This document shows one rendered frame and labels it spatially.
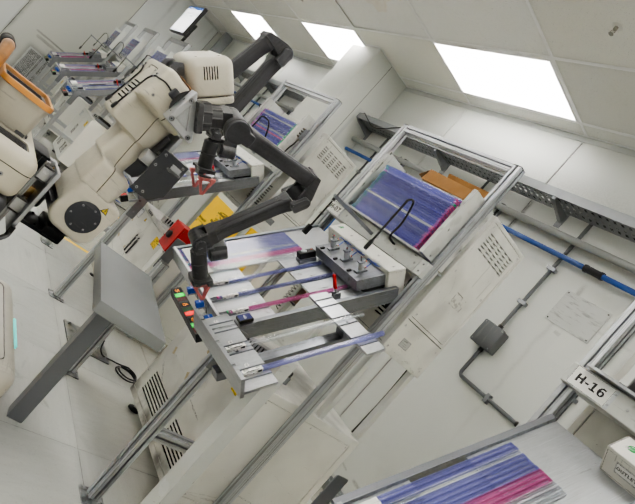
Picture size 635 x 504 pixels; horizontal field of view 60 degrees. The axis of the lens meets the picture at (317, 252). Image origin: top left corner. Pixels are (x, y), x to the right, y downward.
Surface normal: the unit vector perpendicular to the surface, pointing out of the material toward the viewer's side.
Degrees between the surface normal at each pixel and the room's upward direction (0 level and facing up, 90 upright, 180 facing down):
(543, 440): 44
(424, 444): 90
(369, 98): 90
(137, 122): 90
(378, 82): 90
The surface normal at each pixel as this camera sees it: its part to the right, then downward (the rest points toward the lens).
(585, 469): 0.07, -0.91
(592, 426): -0.59, -0.53
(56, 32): 0.46, 0.40
